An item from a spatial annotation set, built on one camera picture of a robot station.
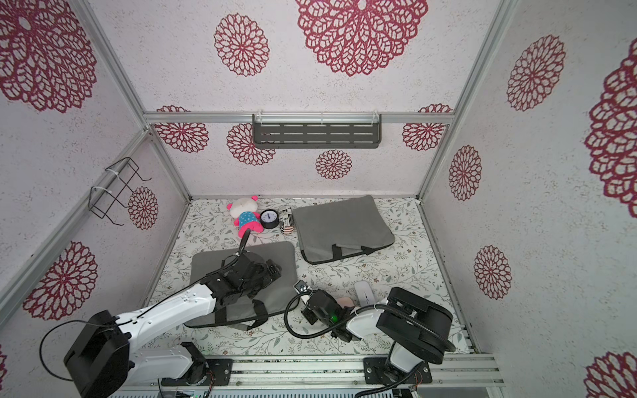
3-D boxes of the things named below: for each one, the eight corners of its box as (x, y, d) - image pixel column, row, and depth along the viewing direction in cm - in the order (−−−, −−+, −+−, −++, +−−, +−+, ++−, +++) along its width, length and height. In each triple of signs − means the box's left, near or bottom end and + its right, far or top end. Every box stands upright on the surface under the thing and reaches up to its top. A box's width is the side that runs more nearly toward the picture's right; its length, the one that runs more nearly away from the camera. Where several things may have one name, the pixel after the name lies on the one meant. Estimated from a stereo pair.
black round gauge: (260, 228, 111) (259, 223, 108) (263, 214, 116) (261, 209, 114) (278, 228, 111) (277, 223, 108) (280, 214, 116) (279, 209, 114)
